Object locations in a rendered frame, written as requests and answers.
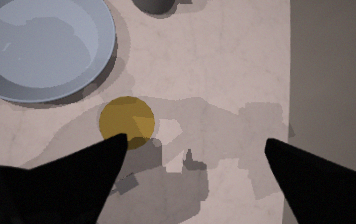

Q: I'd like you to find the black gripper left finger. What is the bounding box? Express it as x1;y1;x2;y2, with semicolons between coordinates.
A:
0;133;128;224

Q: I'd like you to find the grey round plate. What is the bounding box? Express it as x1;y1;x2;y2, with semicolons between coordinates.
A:
0;0;116;103

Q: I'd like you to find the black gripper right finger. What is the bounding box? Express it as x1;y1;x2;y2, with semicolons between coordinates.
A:
265;138;356;224

